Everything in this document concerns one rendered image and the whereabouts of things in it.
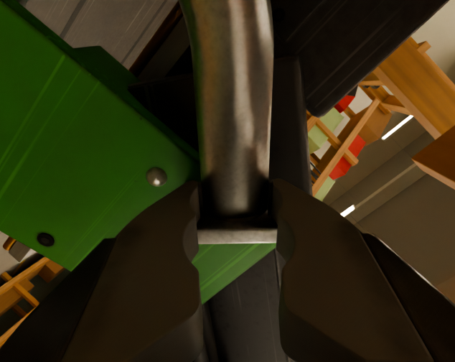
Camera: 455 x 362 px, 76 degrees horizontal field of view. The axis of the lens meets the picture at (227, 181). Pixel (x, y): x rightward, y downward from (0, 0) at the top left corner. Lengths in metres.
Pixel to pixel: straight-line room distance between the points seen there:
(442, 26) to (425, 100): 8.79
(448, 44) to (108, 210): 9.68
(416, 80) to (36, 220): 0.90
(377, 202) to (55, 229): 7.59
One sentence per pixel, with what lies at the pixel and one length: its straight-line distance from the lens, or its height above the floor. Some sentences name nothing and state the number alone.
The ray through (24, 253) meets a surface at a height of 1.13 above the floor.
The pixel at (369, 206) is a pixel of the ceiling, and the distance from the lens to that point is 7.70.
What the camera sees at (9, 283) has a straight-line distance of 5.92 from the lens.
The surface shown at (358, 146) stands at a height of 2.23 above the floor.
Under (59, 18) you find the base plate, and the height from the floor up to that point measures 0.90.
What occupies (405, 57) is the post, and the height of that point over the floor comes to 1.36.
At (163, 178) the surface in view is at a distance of 0.15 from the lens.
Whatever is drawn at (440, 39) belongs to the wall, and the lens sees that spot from 9.70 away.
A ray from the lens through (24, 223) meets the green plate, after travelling 0.21.
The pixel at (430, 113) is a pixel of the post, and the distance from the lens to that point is 0.97.
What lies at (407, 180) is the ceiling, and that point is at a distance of 7.67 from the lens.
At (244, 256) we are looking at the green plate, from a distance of 0.18.
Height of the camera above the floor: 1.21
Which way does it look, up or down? 4 degrees up
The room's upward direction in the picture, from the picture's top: 135 degrees clockwise
